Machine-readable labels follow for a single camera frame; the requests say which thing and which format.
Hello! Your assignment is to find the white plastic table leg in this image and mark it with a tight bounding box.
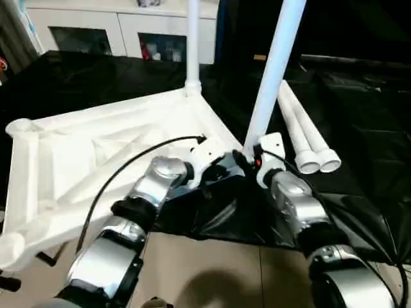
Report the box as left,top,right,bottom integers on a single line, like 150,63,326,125
276,83,320,175
185,0,204,98
283,80,342,173
243,0,308,153

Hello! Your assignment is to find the white plastic table top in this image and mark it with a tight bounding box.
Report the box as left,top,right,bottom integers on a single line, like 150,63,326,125
0,87,259,270

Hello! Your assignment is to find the black plastic mat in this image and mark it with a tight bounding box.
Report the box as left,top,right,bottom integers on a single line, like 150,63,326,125
0,50,411,265

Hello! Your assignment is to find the large black screen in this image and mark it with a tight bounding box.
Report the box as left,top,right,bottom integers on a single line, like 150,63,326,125
215,0,411,73

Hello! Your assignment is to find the white cabinet with glass doors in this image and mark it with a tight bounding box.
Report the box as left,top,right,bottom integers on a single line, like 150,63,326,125
22,0,220,65

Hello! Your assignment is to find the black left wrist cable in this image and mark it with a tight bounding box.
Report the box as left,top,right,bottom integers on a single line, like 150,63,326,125
76,134,207,254

